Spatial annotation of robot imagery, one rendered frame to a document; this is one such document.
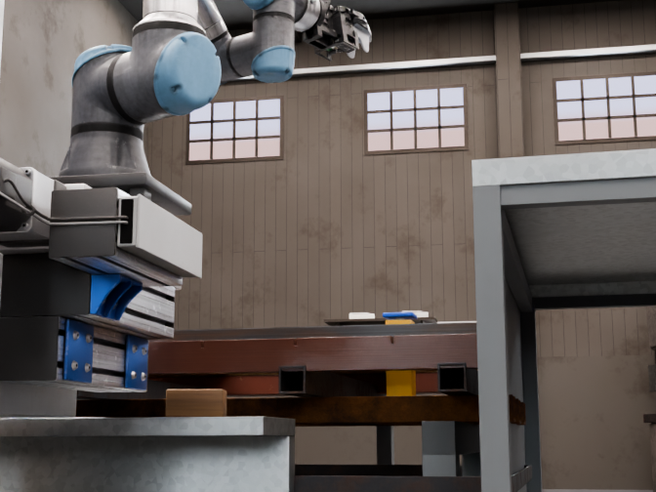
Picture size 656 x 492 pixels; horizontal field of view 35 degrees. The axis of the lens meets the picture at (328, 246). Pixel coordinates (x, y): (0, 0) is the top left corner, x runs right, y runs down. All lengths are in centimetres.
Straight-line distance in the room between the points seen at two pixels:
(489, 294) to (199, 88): 54
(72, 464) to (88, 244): 75
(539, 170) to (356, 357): 54
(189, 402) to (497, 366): 59
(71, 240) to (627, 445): 1146
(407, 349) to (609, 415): 1076
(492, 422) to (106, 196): 62
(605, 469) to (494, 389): 1108
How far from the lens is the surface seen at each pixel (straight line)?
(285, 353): 192
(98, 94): 170
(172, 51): 160
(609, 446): 1258
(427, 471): 191
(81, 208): 136
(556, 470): 1255
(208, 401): 184
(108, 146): 168
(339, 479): 188
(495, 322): 152
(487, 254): 153
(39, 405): 165
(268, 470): 188
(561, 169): 155
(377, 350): 188
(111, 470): 198
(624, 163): 156
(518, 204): 155
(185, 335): 203
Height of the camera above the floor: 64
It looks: 11 degrees up
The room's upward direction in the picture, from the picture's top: straight up
